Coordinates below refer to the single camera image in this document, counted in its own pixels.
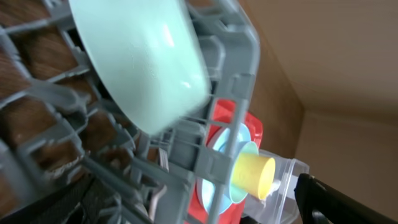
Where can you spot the red plastic tray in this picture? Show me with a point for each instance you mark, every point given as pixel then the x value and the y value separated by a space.
pixel 224 112

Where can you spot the white fork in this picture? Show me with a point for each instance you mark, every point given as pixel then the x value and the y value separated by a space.
pixel 157 194

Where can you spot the clear plastic bin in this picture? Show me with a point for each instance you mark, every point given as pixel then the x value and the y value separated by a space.
pixel 280 206

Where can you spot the grey dishwasher rack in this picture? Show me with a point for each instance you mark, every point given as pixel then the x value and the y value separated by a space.
pixel 60 124

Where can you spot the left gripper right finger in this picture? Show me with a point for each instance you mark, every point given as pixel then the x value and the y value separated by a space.
pixel 319 203

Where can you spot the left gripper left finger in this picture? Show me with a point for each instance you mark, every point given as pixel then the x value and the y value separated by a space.
pixel 79 202

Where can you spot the small green bowl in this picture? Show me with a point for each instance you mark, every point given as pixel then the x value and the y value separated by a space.
pixel 234 192

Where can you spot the yellow plastic cup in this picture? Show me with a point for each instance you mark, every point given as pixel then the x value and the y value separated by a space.
pixel 254 174

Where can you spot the green bowl with rice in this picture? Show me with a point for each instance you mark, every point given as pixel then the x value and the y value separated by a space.
pixel 147 55

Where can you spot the light blue plate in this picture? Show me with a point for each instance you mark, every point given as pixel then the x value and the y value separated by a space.
pixel 205 188

